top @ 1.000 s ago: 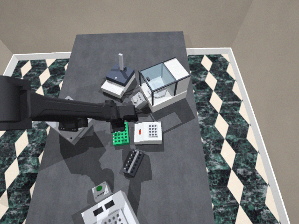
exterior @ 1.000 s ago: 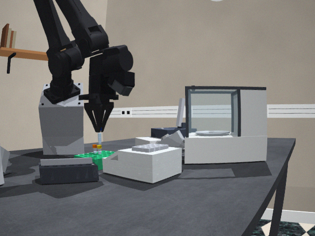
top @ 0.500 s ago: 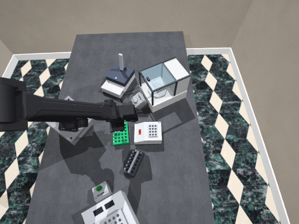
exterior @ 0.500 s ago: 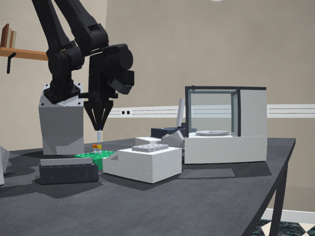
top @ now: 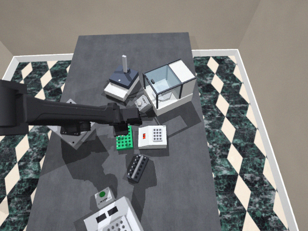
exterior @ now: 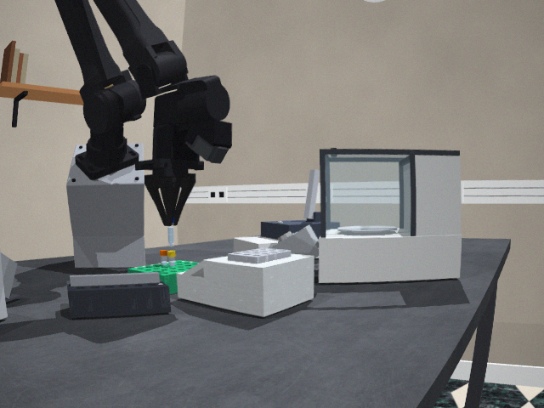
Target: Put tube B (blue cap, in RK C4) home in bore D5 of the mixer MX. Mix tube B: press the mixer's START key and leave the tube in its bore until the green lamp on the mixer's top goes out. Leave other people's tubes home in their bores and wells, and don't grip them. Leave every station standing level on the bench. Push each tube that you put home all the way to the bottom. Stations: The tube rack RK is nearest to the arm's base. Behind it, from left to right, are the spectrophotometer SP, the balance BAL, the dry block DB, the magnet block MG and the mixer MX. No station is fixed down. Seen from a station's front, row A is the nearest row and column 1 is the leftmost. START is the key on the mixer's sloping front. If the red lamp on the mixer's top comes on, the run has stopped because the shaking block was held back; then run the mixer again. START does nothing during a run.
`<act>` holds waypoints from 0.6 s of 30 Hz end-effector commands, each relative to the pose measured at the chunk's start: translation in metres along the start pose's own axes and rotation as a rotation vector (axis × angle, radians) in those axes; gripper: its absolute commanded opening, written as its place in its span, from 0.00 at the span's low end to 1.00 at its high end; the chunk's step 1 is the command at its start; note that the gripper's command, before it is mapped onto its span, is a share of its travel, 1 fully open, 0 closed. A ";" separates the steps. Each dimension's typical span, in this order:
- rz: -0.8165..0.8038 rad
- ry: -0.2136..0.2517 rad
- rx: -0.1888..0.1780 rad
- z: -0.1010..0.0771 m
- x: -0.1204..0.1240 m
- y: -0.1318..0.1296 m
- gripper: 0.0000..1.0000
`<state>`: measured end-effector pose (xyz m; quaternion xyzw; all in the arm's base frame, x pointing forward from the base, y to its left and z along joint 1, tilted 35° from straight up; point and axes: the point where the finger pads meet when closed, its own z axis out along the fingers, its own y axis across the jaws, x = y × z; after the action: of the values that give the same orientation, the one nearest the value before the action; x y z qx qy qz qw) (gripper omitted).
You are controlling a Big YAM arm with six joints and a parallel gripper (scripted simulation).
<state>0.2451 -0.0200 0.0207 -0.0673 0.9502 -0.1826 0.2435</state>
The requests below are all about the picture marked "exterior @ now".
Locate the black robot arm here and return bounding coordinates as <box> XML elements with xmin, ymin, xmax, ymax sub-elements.
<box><xmin>54</xmin><ymin>0</ymin><xmax>232</xmax><ymax>180</ymax></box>

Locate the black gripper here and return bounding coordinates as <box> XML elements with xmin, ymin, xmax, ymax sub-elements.
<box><xmin>135</xmin><ymin>124</ymin><xmax>204</xmax><ymax>226</ymax></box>

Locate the green tube rack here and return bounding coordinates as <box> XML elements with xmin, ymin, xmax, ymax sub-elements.
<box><xmin>127</xmin><ymin>260</ymin><xmax>198</xmax><ymax>294</ymax></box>

